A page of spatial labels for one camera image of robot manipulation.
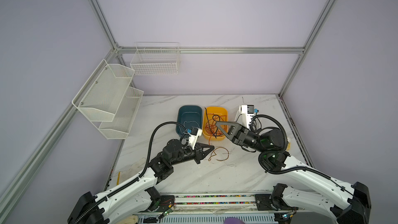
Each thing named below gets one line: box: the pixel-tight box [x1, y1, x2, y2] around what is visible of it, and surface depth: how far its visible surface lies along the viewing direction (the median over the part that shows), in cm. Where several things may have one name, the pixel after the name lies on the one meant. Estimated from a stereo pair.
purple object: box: [223, 217, 246, 224], surface depth 71 cm
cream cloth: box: [116, 214, 139, 224], surface depth 69 cm
